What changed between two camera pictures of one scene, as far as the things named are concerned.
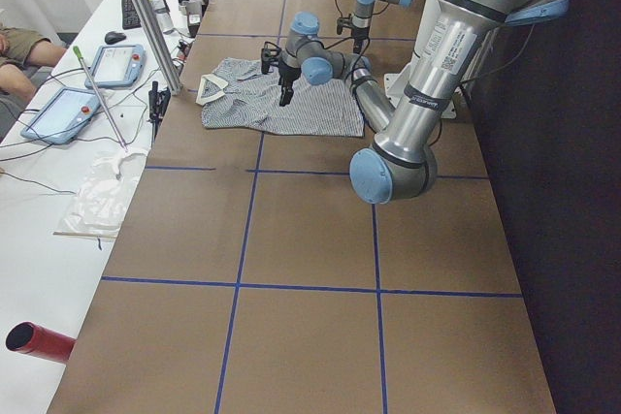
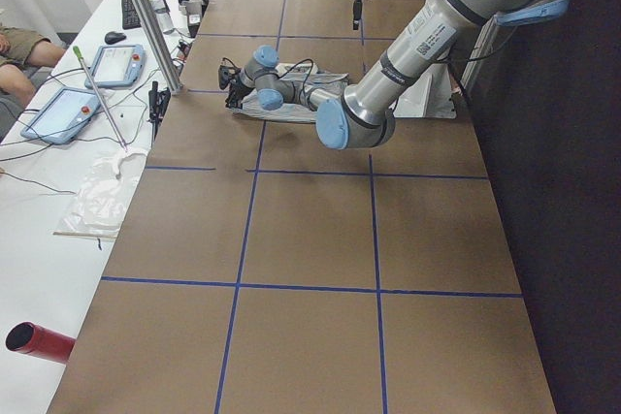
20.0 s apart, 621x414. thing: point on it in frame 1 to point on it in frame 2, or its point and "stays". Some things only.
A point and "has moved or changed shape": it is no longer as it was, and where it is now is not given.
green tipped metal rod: (100, 98) stays
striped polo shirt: (245, 98) has moved or changed shape
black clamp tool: (157, 103) stays
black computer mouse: (114, 37) stays
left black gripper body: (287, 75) to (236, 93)
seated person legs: (20, 48) stays
